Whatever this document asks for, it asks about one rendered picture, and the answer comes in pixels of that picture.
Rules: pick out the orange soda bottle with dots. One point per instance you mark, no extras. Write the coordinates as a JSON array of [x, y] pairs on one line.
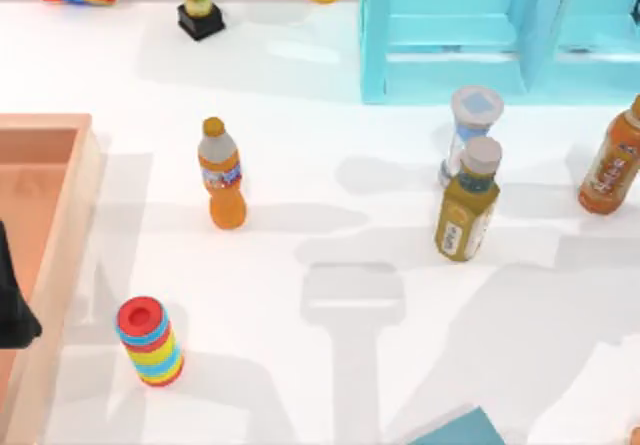
[[224, 185]]

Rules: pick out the olive green bottle grey cap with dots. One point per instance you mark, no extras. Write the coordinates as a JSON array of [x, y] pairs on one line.
[[467, 210]]

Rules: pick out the clear bottle grey cap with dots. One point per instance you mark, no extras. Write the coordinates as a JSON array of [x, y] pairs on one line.
[[470, 115]]

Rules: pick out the light blue rack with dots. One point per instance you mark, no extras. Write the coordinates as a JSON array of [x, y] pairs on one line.
[[450, 30]]

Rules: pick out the stack of coloured rings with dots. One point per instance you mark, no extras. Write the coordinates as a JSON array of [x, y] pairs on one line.
[[148, 340]]

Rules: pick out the gold trophy black base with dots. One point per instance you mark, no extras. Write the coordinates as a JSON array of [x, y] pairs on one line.
[[199, 7]]

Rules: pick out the teal book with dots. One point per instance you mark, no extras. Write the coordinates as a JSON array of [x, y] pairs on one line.
[[462, 427]]

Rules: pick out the salmon shallow box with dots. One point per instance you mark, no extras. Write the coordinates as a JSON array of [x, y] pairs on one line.
[[45, 190]]

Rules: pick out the orange juice bottle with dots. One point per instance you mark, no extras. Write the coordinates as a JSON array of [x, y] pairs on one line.
[[612, 165]]

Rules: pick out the small orange object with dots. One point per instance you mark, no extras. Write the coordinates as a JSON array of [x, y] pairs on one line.
[[635, 432]]

